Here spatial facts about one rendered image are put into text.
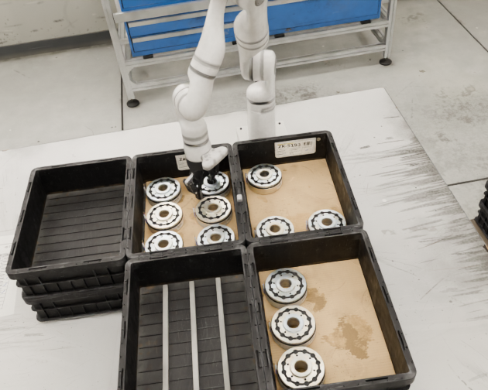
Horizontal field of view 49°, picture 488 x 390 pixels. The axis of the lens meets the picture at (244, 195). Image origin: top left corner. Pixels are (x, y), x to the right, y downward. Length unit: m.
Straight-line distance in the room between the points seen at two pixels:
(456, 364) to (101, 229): 1.01
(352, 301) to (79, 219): 0.81
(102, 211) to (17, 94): 2.42
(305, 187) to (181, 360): 0.63
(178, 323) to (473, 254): 0.86
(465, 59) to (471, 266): 2.40
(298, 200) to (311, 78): 2.08
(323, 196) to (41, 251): 0.81
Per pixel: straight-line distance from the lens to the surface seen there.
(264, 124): 1.77
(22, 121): 3.70
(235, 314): 1.35
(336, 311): 1.35
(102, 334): 1.55
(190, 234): 1.52
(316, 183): 1.63
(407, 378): 1.17
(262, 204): 1.57
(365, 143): 1.98
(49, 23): 4.28
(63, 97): 3.79
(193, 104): 1.35
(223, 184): 1.60
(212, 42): 1.33
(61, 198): 1.75
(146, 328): 1.37
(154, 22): 3.27
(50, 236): 1.65
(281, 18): 3.38
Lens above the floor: 1.96
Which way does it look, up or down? 45 degrees down
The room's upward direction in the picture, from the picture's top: 6 degrees counter-clockwise
